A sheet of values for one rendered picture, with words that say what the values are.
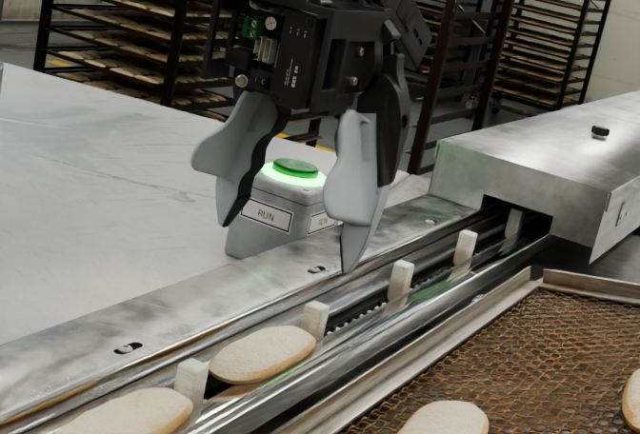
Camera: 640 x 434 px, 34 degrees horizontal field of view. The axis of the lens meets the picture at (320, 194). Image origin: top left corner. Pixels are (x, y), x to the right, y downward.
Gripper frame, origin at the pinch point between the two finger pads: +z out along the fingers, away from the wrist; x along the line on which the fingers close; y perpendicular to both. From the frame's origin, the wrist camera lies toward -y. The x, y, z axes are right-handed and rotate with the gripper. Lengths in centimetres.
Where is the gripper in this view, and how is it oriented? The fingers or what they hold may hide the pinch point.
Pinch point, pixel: (292, 229)
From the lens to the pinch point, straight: 62.6
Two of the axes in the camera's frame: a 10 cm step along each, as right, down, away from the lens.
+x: 8.6, 3.0, -4.2
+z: -2.0, 9.4, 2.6
